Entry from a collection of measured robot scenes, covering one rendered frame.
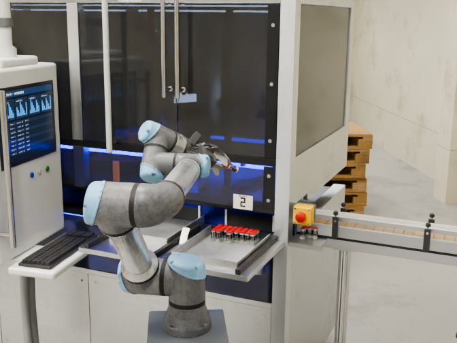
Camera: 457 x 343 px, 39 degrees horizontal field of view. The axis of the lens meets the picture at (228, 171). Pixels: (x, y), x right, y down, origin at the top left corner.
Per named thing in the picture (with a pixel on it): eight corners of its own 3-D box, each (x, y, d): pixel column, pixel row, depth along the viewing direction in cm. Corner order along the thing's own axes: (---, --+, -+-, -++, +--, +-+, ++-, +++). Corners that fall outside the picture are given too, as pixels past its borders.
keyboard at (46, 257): (69, 233, 287) (69, 228, 286) (98, 237, 283) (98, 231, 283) (18, 265, 249) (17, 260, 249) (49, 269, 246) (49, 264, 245)
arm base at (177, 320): (212, 337, 199) (212, 307, 196) (162, 338, 197) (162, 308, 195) (209, 315, 213) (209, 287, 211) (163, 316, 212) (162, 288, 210)
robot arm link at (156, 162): (170, 175, 199) (175, 143, 204) (135, 173, 201) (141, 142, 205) (175, 186, 206) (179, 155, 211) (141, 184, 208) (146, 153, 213)
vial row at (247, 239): (214, 237, 261) (214, 226, 260) (256, 243, 254) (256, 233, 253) (211, 239, 259) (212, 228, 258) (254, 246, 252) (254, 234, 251)
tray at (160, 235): (151, 215, 290) (151, 207, 289) (204, 222, 280) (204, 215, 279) (109, 237, 259) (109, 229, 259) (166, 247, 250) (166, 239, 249)
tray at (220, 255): (210, 233, 267) (210, 224, 266) (269, 242, 257) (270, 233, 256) (171, 260, 236) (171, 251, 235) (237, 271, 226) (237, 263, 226)
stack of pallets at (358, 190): (351, 198, 647) (356, 121, 629) (368, 221, 574) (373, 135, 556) (242, 197, 645) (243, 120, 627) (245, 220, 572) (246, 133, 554)
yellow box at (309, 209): (298, 218, 261) (298, 201, 259) (315, 221, 258) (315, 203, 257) (292, 224, 254) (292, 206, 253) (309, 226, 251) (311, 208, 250)
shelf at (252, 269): (142, 218, 292) (142, 214, 292) (290, 239, 266) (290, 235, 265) (78, 252, 249) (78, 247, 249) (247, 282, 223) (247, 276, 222)
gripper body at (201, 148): (205, 177, 221) (177, 164, 214) (200, 160, 227) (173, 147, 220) (219, 162, 217) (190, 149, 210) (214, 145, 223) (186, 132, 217)
